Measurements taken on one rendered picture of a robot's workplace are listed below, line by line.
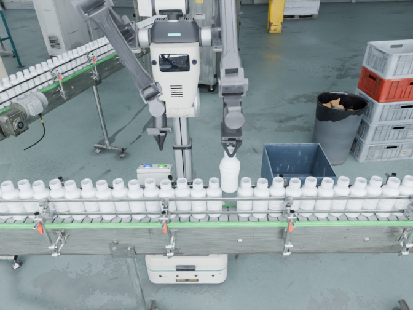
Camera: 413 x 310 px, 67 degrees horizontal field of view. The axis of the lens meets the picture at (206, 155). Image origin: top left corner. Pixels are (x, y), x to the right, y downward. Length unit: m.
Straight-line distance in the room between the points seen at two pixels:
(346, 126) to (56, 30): 5.57
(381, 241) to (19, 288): 2.20
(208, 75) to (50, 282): 3.43
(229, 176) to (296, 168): 0.89
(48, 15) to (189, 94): 5.62
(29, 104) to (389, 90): 2.90
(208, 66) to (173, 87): 3.20
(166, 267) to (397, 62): 2.46
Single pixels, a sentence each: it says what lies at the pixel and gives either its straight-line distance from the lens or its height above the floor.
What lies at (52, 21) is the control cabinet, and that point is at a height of 0.75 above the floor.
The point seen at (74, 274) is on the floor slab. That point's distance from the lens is 2.50.
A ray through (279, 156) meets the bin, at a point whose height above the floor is 0.86.
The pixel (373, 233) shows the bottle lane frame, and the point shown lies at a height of 0.94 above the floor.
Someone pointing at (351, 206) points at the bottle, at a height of 1.06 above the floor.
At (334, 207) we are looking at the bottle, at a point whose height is 1.05.
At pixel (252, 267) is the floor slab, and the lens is 2.35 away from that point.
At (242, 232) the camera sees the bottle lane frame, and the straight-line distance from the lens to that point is 1.26.
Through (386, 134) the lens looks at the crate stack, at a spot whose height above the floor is 0.32.
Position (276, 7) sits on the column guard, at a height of 0.58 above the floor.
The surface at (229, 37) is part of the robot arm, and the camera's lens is 0.98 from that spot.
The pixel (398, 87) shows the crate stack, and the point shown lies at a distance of 3.28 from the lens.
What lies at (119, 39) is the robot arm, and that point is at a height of 1.62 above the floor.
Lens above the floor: 1.88
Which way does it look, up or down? 34 degrees down
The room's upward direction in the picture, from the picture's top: 1 degrees counter-clockwise
